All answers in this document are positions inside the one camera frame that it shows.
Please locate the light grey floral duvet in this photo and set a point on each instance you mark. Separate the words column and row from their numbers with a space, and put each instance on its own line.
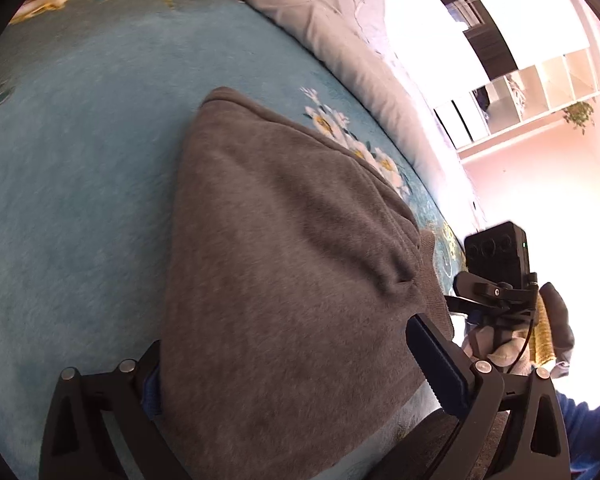
column 350, row 38

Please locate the black action camera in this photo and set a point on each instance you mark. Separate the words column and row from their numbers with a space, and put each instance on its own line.
column 499, row 254

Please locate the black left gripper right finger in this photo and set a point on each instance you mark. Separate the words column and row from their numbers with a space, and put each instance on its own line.
column 513, row 422

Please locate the teal floral bed blanket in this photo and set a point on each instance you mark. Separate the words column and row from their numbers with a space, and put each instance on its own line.
column 95, row 98

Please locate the green potted plant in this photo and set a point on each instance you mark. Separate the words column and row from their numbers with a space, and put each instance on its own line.
column 578, row 115

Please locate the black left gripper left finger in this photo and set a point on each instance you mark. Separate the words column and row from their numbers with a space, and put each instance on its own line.
column 77, row 443

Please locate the grey sweater garment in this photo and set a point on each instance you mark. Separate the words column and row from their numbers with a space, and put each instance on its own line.
column 294, row 270

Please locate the blue sleeved right forearm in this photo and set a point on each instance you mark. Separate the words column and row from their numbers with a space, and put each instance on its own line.
column 583, row 434

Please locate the grey gloved right hand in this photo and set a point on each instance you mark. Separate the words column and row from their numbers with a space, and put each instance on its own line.
column 548, row 345

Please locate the mirrored sliding wardrobe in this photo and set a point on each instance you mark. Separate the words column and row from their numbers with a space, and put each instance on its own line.
column 528, row 59

